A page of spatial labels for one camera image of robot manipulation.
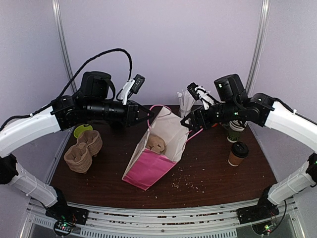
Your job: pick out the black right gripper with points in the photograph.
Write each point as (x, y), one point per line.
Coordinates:
(198, 119)

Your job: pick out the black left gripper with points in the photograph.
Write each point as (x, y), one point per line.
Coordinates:
(130, 117)

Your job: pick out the single cardboard cup carrier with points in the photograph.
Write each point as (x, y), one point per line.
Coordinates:
(156, 144)

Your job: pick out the pink and white paper bag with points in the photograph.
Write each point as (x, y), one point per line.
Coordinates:
(146, 167)

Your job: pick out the stack of paper cups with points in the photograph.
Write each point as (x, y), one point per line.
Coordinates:
(235, 129)

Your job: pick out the single black cup lid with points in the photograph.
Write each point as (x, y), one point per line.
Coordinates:
(240, 149)

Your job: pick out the single brown paper cup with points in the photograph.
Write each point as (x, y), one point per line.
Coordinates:
(235, 158)

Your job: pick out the stack of cardboard cup carriers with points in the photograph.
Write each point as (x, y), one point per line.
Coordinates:
(79, 157)

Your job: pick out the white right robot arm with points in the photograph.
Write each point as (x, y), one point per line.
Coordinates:
(289, 122)

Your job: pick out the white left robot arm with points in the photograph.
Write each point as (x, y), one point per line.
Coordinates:
(25, 139)

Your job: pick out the glass jar of straws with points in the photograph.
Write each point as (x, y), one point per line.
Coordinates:
(186, 102)

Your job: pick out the lime green bowl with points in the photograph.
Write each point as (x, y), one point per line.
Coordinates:
(80, 129)

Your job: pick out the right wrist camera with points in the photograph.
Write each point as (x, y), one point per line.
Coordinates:
(201, 94)

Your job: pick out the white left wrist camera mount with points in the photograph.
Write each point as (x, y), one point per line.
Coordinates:
(132, 86)

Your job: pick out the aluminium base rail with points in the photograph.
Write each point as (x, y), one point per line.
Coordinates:
(218, 221)

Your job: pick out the right aluminium frame post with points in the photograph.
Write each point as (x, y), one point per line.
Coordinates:
(259, 45)

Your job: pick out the aluminium frame post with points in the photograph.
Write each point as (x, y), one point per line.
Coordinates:
(62, 40)
(259, 45)

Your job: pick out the left aluminium frame post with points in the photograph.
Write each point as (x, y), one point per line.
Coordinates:
(62, 40)

